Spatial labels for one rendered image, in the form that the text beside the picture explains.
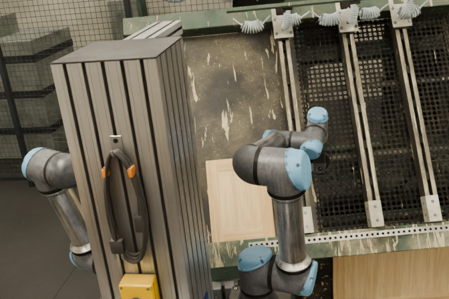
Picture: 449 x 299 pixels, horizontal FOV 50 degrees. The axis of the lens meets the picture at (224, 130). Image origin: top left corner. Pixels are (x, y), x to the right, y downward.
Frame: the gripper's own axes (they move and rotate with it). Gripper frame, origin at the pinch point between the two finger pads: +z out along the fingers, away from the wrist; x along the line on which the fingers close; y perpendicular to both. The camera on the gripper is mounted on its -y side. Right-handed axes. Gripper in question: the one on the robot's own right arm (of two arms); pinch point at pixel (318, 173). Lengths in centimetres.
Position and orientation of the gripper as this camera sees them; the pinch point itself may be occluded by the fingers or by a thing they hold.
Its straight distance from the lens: 207.7
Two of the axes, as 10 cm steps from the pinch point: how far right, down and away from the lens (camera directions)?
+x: -9.8, 0.3, 1.8
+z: 1.5, 6.6, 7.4
